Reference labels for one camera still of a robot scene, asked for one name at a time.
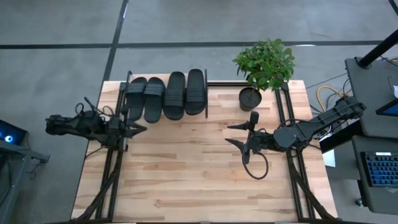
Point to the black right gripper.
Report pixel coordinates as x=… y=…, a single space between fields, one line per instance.
x=261 y=141

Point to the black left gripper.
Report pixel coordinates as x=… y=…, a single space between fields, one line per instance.
x=116 y=130

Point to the black rubber slide sandal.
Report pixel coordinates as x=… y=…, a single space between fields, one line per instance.
x=174 y=105
x=195 y=102
x=154 y=105
x=136 y=99

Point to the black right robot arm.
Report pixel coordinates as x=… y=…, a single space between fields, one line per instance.
x=326 y=119

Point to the green plant in black pot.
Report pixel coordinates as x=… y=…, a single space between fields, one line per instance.
x=264 y=65

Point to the white paper sheet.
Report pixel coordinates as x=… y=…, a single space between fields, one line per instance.
x=329 y=160

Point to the computer with blue light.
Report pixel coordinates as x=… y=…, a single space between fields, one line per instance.
x=15 y=132

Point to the grey metal stand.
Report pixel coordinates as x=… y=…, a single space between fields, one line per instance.
x=12 y=174

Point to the grey desk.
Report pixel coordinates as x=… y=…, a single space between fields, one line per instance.
x=370 y=93
x=382 y=199

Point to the backlit blue keyboard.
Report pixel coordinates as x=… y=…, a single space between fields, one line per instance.
x=382 y=169

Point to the tablet with blue screen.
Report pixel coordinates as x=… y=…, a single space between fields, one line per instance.
x=391 y=109

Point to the black pole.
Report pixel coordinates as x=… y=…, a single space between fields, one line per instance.
x=377 y=49

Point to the wooden shelf with black frame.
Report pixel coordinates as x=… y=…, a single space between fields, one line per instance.
x=206 y=93

